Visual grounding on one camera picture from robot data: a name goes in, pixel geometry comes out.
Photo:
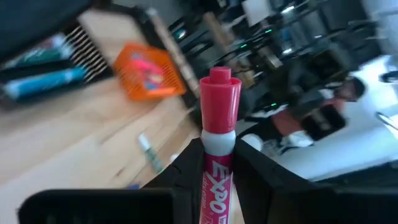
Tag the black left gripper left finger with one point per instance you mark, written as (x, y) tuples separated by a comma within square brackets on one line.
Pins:
[(186, 186)]

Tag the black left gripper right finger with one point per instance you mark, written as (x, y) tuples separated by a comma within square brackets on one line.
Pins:
[(252, 189)]

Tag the red cap whiteboard marker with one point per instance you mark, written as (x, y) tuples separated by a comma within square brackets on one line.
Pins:
[(219, 109)]

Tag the teal blue whiteboard marker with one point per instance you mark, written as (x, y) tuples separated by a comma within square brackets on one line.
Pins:
[(43, 83)]

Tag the thin green marker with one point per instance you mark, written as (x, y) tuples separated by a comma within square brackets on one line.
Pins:
[(150, 152)]

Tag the person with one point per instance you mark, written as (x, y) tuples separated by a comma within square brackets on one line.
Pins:
[(286, 123)]

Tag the orange plastic basket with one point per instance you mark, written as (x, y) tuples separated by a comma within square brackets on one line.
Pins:
[(168, 90)]

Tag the black plastic basket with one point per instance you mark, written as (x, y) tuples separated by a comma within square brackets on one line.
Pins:
[(90, 59)]

